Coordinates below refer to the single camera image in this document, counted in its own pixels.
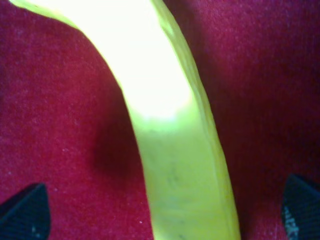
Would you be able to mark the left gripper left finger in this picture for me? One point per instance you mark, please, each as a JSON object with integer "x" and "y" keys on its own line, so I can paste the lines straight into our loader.
{"x": 26, "y": 215}

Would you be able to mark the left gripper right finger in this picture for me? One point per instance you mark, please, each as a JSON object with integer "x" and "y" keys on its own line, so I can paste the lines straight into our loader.
{"x": 300, "y": 210}

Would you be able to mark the yellow banana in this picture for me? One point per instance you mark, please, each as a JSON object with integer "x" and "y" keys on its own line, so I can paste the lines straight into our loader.
{"x": 188, "y": 188}

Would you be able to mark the red table cloth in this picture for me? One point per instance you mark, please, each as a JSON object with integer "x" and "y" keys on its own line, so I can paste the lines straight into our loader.
{"x": 63, "y": 120}

